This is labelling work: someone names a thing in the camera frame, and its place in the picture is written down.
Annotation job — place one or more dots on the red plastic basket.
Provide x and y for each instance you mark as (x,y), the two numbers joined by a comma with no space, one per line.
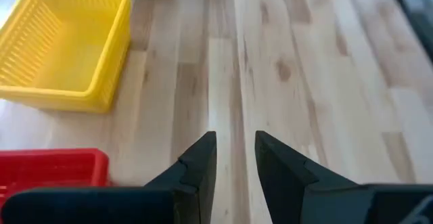
(50,166)

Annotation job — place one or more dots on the yellow plastic basket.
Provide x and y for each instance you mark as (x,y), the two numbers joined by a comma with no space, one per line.
(67,58)
(50,99)
(120,68)

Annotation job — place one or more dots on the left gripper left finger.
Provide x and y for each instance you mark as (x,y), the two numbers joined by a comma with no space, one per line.
(101,207)

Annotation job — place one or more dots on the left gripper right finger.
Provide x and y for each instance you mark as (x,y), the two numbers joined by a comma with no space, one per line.
(338,203)

